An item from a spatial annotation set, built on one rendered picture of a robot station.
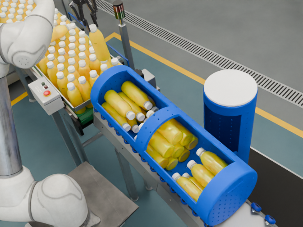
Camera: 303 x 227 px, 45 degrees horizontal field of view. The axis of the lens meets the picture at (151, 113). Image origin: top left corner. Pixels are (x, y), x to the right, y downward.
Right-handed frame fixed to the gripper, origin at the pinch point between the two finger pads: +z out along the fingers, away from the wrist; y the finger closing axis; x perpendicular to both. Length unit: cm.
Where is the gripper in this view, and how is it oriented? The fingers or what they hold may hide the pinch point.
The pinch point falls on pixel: (90, 22)
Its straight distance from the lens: 189.3
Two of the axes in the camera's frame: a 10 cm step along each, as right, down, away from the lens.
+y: 8.0, -5.5, 2.5
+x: -5.7, -5.5, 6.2
